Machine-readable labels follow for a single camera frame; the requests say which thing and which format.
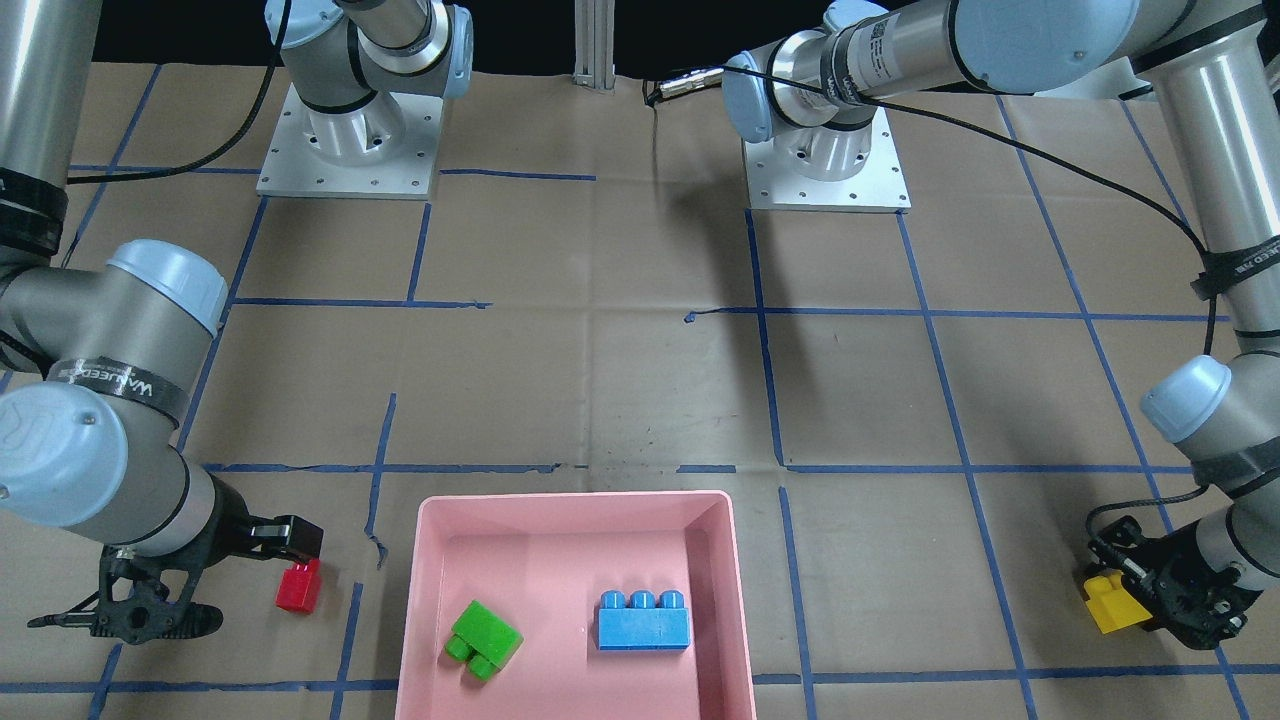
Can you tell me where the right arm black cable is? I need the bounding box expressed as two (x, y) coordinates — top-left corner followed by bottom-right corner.
(0, 0), (296, 372)

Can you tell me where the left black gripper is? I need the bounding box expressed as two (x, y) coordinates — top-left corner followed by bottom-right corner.
(1085, 515), (1261, 650)

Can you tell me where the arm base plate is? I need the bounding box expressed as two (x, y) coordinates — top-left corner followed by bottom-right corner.
(256, 88), (445, 201)
(742, 109), (913, 213)

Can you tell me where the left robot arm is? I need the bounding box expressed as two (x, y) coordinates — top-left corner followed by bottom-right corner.
(721, 1), (1277, 651)

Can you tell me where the blue three-stud block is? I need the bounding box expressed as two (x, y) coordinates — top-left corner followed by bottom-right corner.
(596, 589), (692, 652)

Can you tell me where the red single-stud block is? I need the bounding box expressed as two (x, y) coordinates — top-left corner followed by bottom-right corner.
(274, 559), (323, 615)

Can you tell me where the yellow two-stud block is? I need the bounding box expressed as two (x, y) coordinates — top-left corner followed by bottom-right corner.
(1082, 570), (1155, 635)

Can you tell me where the aluminium frame post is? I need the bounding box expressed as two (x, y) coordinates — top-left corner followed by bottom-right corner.
(572, 0), (616, 94)

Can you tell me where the green two-stud block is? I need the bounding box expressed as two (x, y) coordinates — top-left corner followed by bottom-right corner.
(443, 600), (525, 682)

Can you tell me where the pink plastic box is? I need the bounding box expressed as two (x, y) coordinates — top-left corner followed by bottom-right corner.
(396, 489), (756, 719)

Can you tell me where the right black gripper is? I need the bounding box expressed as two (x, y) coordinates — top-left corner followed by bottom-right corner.
(27, 480), (324, 643)

